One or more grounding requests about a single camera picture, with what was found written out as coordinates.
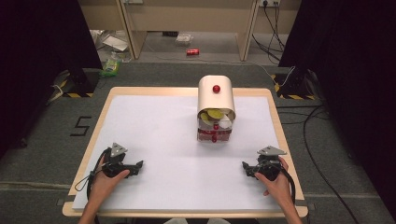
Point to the beige desk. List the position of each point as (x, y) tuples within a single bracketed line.
[(186, 15)]

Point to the small yellow round disc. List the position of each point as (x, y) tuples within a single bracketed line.
[(204, 117)]

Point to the white mini drawer cabinet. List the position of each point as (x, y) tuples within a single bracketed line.
[(215, 98)]

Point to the person's knees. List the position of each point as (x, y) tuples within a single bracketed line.
[(196, 221)]

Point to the green packet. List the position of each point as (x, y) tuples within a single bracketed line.
[(110, 67)]

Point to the stand base with hazard tape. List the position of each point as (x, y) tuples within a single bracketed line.
[(294, 87), (79, 84)]

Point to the olive yellow round disc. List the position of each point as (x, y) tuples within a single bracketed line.
[(215, 114)]

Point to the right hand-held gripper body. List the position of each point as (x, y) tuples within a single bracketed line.
[(268, 166)]

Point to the light wooden table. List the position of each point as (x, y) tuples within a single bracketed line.
[(93, 130)]

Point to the red can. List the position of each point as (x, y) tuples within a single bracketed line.
[(192, 51)]

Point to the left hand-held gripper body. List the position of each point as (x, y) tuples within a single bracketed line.
[(115, 163)]

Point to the white round item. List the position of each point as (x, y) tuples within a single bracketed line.
[(225, 123)]

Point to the pile of white papers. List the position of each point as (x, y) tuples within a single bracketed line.
[(112, 40)]

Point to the person's right hand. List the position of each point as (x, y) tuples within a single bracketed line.
[(281, 189)]

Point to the clear plastic bag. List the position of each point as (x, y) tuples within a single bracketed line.
[(184, 39)]

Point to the black curtain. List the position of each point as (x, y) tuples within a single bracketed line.
[(37, 62), (351, 77)]

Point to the white wall socket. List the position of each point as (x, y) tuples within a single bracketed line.
[(269, 2)]

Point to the person's left hand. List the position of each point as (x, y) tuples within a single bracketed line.
[(101, 188)]

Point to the white table sheet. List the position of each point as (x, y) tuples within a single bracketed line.
[(162, 149)]

